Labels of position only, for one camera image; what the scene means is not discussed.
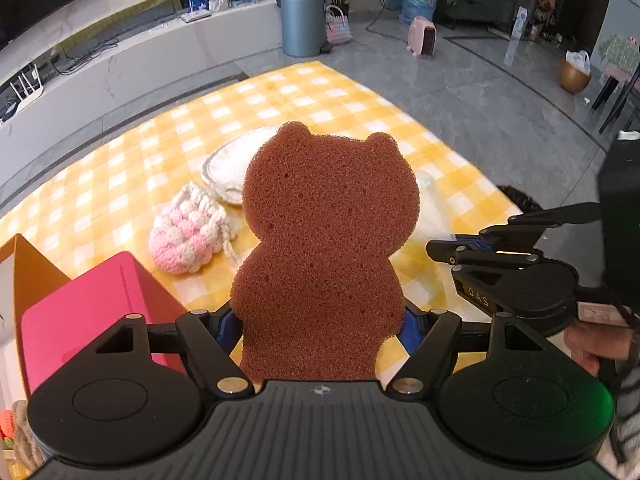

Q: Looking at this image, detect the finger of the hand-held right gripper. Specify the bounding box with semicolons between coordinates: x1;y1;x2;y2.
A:
425;237;543;267
477;201;603;241

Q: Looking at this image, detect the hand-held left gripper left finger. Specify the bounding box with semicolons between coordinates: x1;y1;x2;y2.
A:
92;308;253;397

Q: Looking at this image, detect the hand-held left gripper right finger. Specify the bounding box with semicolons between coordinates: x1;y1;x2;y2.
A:
385;307;546;397

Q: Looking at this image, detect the pink white crochet pouch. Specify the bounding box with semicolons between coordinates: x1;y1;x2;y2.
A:
148;182;238;276

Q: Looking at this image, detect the brown bear-shaped sponge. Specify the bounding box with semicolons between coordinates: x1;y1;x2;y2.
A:
230;121;421;383

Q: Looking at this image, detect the orange storage box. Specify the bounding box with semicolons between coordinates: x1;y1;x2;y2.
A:
0;232;71;346

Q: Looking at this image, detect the person's right hand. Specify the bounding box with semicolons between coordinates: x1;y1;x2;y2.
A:
564;320;632;378

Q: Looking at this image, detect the black furry object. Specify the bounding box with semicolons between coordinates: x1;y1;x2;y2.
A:
495;184;545;215

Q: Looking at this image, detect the gold round pot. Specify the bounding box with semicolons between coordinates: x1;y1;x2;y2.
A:
559;50;593;95

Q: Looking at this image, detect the red square box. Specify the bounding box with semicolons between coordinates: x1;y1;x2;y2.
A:
20;251;186;396

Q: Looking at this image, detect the chair with black legs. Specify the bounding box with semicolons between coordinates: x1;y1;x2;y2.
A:
592;35;640;133

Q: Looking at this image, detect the yellow checked tablecloth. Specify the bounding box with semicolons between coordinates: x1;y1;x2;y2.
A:
0;60;533;411

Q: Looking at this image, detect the pink space heater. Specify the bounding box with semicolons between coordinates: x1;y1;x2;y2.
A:
407;16;437;57

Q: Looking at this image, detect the pastel woven basket bag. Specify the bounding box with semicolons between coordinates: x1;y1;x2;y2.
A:
325;4;353;47

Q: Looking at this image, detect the blue-grey trash can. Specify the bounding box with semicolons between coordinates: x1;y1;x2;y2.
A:
279;0;327;58

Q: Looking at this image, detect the white marble tv console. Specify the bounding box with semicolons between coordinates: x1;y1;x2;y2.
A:
0;0;288;201

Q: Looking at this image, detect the white router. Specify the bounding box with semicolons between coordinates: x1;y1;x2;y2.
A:
10;71;46;111

